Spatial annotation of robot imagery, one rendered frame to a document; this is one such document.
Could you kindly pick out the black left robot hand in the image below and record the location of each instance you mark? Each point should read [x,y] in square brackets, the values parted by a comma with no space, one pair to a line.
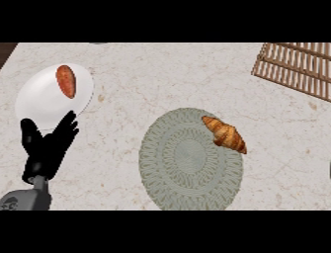
[48,146]

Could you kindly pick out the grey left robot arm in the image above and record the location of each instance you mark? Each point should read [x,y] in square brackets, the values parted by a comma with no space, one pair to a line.
[30,197]

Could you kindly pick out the round grey-green placemat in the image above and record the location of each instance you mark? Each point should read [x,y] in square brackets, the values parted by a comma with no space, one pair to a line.
[190,160]

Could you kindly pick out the brown wooden tiered shelf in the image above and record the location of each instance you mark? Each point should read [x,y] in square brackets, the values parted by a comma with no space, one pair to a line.
[309,70]

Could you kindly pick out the white oval plate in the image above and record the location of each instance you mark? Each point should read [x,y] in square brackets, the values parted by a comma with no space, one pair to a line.
[43,99]

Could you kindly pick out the orange-brown sweet potato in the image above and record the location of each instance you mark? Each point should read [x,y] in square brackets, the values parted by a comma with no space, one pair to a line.
[65,80]

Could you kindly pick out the golden brown croissant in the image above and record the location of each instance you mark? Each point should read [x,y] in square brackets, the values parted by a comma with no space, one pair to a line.
[227,134]

